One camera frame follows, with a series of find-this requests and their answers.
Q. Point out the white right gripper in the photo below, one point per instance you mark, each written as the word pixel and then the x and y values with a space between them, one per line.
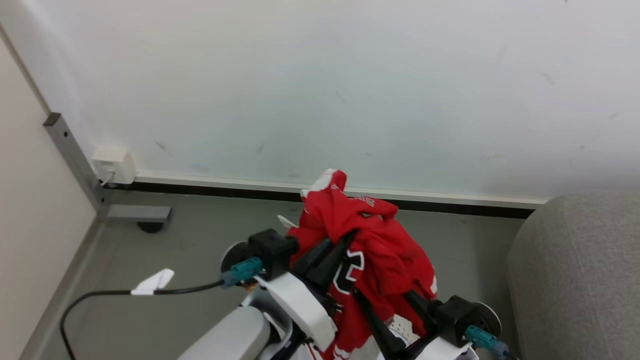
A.
pixel 442 351

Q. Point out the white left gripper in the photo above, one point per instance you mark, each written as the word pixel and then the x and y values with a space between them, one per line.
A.
pixel 305 305

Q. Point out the red basketball jersey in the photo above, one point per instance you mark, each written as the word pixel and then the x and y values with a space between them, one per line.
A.
pixel 385 250

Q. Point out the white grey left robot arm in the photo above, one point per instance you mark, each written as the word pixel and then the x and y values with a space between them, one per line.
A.
pixel 235 335

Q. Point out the grey fabric sofa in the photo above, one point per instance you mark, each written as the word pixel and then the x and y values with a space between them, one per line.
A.
pixel 580 280

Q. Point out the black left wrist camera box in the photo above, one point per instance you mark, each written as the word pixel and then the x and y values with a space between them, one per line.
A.
pixel 270 252

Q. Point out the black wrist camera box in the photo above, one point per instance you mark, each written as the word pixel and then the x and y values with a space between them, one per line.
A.
pixel 457 317
pixel 270 252

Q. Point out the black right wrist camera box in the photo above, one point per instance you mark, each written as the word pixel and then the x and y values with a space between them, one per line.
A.
pixel 457 317

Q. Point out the white wall baseboard strip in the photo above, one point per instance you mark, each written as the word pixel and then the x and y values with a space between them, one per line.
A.
pixel 240 186

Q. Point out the black round frame foot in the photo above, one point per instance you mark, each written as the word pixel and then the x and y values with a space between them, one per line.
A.
pixel 150 227

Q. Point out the white wall socket box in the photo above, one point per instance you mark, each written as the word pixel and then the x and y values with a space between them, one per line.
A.
pixel 114 164

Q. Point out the grey metal frame leg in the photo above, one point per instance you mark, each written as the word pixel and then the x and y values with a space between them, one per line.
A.
pixel 80 165

